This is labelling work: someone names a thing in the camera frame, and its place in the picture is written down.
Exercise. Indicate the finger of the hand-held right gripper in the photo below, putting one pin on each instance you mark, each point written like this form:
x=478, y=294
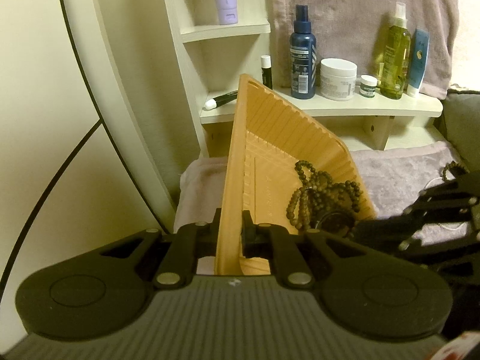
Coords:
x=382, y=230
x=450, y=195

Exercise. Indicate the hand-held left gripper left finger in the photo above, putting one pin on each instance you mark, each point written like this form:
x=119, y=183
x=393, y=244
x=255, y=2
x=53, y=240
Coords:
x=208, y=238

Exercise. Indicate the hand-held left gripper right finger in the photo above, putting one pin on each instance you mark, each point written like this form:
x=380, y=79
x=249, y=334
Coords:
x=250, y=238

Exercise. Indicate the black glossy round pendant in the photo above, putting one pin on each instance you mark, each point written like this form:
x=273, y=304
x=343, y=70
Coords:
x=333, y=223

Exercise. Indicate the orange plastic basket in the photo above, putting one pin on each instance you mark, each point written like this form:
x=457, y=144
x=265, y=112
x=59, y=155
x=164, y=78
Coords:
x=285, y=138

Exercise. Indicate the red white printed object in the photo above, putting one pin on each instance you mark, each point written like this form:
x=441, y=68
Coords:
x=457, y=350

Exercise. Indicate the pink fluffy blanket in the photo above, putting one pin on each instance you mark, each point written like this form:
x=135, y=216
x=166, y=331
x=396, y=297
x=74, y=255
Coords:
x=390, y=172

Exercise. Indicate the cream wooden shelf unit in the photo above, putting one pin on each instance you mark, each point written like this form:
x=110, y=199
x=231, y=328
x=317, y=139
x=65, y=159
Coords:
x=337, y=110

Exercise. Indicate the blue and white tube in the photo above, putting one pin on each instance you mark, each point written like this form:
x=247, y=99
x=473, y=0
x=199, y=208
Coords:
x=418, y=67

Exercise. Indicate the small green jar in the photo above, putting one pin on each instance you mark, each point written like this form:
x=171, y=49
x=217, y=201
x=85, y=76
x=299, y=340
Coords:
x=368, y=88

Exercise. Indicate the black tube white cap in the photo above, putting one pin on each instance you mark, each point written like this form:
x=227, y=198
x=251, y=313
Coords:
x=225, y=99

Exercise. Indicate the green spray bottle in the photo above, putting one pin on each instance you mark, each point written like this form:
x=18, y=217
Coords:
x=393, y=63

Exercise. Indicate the white cream jar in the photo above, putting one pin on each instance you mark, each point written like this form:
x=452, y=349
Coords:
x=337, y=80

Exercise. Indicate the lip balm stick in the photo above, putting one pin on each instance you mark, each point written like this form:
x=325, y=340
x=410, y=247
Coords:
x=266, y=75

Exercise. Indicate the dark blue spray bottle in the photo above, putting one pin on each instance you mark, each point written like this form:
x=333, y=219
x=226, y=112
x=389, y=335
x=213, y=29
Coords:
x=303, y=63

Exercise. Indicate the pink hanging towel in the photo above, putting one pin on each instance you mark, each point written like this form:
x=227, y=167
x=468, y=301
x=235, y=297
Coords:
x=337, y=0

